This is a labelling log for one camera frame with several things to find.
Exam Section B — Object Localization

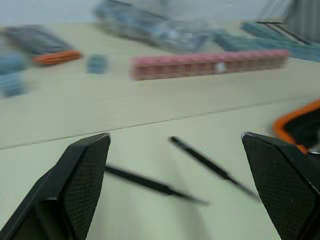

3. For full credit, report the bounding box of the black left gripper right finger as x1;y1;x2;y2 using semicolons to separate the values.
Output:
241;131;320;240

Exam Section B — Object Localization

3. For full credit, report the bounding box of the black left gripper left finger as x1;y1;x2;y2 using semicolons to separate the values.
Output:
0;132;111;240

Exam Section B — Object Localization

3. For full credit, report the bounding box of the black tool roll orange trim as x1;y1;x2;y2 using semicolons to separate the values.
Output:
272;98;320;154

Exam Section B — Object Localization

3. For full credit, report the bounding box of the single small blue terminal block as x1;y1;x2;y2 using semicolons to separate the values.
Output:
86;53;110;75

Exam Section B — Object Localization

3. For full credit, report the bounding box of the blue terminal block cluster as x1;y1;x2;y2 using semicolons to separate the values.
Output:
0;51;29;76

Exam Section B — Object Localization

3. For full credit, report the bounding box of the black pack with orange end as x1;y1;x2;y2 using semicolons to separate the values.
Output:
1;24;82;65

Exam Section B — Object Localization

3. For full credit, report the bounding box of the long blue terminal strip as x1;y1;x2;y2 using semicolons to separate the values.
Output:
240;21;320;63

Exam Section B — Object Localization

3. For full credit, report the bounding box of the pink terminal block strip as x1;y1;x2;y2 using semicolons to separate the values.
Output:
129;49;290;81

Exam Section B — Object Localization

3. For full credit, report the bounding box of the grey sheet in rack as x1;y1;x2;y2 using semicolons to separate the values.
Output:
287;0;320;44

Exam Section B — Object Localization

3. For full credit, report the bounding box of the clear bag of blue parts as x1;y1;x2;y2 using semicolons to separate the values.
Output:
94;0;214;53

